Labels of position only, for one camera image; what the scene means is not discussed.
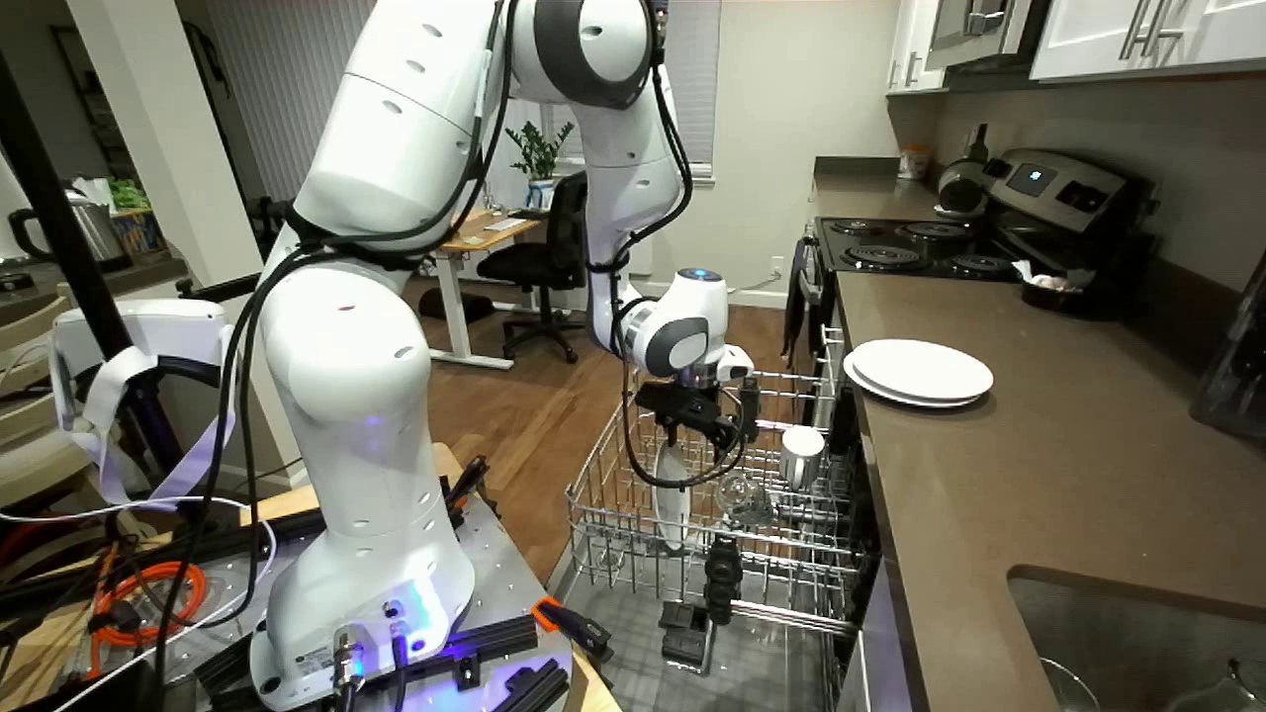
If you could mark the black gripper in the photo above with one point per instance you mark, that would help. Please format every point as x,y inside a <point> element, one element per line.
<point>691,397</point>

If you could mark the white dinner plate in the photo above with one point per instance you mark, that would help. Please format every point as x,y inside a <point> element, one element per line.
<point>675,494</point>

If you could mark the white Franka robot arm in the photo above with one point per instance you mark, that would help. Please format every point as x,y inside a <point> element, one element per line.
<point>357,397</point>

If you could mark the white ceramic plate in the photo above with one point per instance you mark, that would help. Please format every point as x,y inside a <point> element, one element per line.
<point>919,366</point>
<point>910,402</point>

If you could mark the white mug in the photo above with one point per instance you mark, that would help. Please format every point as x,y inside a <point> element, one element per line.
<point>799,456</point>

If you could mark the black cutlery basket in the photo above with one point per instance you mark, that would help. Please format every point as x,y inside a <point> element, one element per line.
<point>722,573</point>

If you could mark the black office chair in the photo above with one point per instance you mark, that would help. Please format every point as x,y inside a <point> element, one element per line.
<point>547,261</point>

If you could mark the steel dishwasher door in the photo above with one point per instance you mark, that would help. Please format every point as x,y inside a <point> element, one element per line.
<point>754,674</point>

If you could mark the wooden desk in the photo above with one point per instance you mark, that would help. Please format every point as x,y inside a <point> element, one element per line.
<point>476,240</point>

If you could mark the green potted plant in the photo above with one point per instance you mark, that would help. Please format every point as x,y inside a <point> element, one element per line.
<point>539,150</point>

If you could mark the black steel stove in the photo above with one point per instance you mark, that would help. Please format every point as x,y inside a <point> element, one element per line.
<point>974,240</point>

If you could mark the dark shallow pan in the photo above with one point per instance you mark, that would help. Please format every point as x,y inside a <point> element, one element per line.
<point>1061,281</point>

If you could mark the steel kitchen sink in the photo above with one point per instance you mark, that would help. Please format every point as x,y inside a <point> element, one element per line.
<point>1133,645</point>

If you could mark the white upper cabinet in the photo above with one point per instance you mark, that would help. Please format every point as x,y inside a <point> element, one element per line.
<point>1150,33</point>

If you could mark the black metal pole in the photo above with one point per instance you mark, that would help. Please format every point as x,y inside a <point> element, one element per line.
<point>54,198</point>

